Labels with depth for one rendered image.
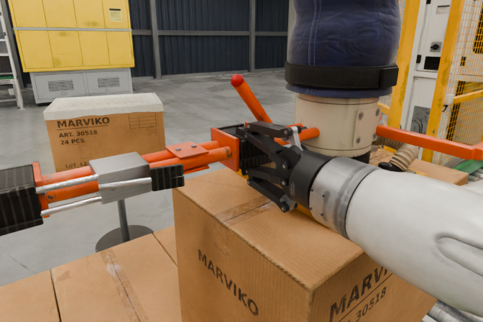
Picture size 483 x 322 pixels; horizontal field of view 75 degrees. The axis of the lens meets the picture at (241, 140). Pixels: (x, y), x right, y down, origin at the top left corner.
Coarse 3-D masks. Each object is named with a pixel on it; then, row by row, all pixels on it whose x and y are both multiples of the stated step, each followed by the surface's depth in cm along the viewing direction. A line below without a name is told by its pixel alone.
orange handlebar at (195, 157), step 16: (384, 128) 64; (176, 144) 52; (192, 144) 52; (208, 144) 54; (416, 144) 59; (432, 144) 57; (448, 144) 54; (464, 144) 53; (480, 144) 53; (160, 160) 49; (176, 160) 47; (192, 160) 48; (208, 160) 50; (48, 176) 41; (64, 176) 42; (80, 176) 43; (48, 192) 38; (64, 192) 38; (80, 192) 40
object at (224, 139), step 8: (216, 128) 58; (224, 128) 58; (216, 136) 55; (224, 136) 53; (232, 136) 52; (224, 144) 53; (232, 144) 51; (240, 144) 51; (248, 144) 51; (232, 152) 52; (240, 152) 52; (248, 152) 53; (256, 152) 54; (264, 152) 55; (224, 160) 54; (232, 160) 52; (240, 160) 52; (248, 160) 52; (256, 160) 53; (264, 160) 54; (232, 168) 53; (240, 168) 52; (248, 168) 52
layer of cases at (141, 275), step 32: (96, 256) 126; (128, 256) 126; (160, 256) 126; (0, 288) 110; (32, 288) 110; (64, 288) 110; (96, 288) 110; (128, 288) 110; (160, 288) 110; (0, 320) 97; (32, 320) 97; (64, 320) 97; (96, 320) 97; (128, 320) 97; (160, 320) 97
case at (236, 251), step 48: (192, 192) 67; (240, 192) 67; (192, 240) 67; (240, 240) 52; (288, 240) 51; (336, 240) 51; (192, 288) 72; (240, 288) 55; (288, 288) 44; (336, 288) 46; (384, 288) 59
